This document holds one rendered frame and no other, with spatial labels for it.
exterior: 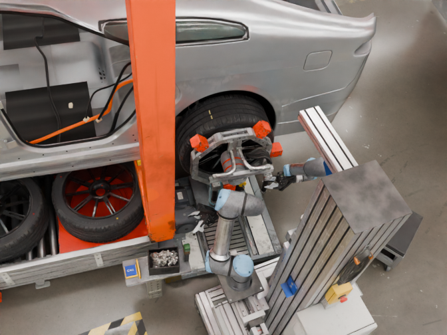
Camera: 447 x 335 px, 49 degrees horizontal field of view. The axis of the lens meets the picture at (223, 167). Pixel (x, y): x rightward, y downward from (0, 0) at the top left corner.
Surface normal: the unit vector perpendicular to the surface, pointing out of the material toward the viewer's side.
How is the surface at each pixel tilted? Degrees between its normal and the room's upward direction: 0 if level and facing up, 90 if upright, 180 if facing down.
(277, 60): 90
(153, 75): 90
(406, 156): 0
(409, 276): 0
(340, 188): 0
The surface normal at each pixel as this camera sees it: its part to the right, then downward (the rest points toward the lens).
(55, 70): 0.26, 0.26
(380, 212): 0.08, -0.56
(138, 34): 0.26, 0.81
